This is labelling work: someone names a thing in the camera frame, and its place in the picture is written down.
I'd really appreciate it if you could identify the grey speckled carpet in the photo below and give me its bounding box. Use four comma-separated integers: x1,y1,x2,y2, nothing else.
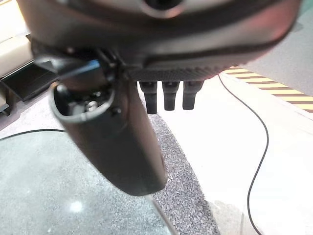
0,93,221,235

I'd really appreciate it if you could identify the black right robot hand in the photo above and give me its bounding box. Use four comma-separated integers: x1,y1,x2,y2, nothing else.
17,0,302,197

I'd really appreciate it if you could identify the thin black floor cable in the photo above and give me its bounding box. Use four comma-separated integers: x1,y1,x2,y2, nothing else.
0,73,269,235

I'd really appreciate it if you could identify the round glass table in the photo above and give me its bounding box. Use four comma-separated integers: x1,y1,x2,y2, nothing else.
0,129,178,235

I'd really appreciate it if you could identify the cream sofa with dark base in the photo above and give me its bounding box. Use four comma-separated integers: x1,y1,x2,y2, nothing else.
0,0,59,117

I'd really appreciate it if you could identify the yellow black hazard tape strip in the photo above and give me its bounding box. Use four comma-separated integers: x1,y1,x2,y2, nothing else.
224,65,313,113

